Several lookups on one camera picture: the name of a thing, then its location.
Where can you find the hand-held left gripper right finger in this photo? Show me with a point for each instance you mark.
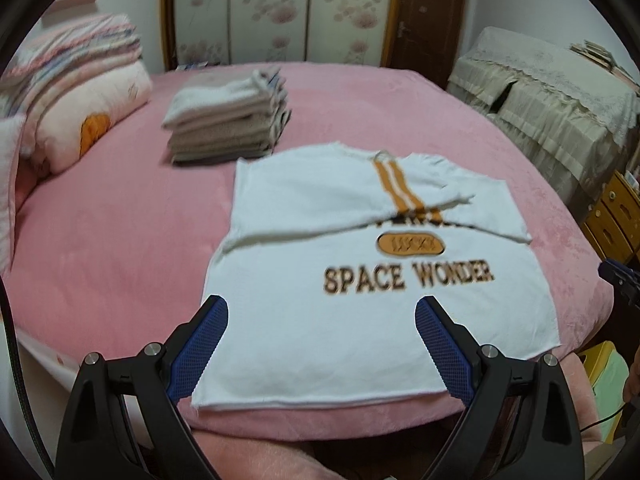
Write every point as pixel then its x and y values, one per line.
pixel 445 355

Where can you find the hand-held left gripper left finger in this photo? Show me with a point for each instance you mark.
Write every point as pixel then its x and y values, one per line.
pixel 197 355

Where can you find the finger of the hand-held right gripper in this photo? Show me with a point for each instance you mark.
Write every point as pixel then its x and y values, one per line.
pixel 614 271

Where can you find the white printed sweatshirt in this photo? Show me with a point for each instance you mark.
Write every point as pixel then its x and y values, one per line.
pixel 325 340

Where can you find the person's right forearm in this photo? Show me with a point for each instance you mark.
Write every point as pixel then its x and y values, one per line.
pixel 632 380

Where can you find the stack of folded clothes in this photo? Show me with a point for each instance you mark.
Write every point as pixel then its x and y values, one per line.
pixel 225 125

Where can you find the yellow wooden drawer cabinet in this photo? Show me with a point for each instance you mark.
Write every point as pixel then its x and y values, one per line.
pixel 615 215

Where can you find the green yellow plastic stool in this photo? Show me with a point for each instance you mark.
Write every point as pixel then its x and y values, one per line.
pixel 607 375

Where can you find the white cartoon print bed sheet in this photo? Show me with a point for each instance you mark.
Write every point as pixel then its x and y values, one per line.
pixel 45 360

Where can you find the cloth-covered furniture with lace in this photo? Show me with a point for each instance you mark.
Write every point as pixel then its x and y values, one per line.
pixel 540 100

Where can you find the pile of books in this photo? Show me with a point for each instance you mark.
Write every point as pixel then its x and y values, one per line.
pixel 595 52

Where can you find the white embroidered pillow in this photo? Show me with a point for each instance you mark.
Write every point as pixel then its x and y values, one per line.
pixel 10 185

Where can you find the folded cartoon print quilt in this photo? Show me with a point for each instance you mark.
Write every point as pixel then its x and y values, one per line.
pixel 100 105

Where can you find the dark bedside table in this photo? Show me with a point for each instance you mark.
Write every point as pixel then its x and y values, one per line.
pixel 195 66

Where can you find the brown wooden door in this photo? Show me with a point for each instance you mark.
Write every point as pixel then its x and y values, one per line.
pixel 430 20

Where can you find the folded pink ruffled blanket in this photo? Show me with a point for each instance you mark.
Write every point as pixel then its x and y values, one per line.
pixel 75 45

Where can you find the floral sliding door wardrobe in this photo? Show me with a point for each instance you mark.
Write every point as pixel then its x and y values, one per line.
pixel 270 10

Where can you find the pink wall shelf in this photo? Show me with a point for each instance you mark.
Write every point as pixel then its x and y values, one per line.
pixel 75 5

